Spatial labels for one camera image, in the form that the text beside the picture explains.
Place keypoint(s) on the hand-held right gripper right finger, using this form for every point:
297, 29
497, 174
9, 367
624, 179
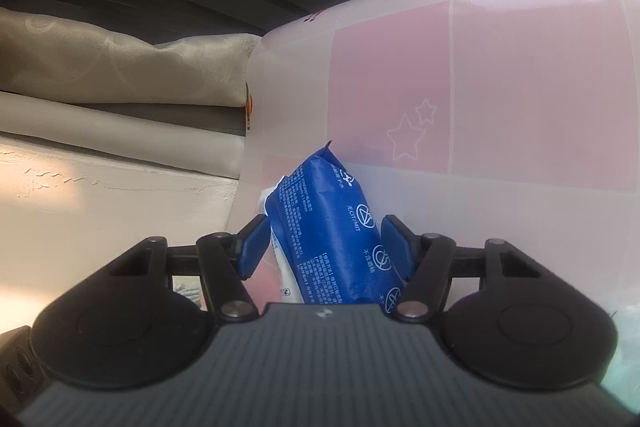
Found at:
397, 252

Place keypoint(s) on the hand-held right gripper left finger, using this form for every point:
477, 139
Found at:
252, 252

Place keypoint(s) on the blue wet wipes packet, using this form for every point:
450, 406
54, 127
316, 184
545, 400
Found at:
325, 217

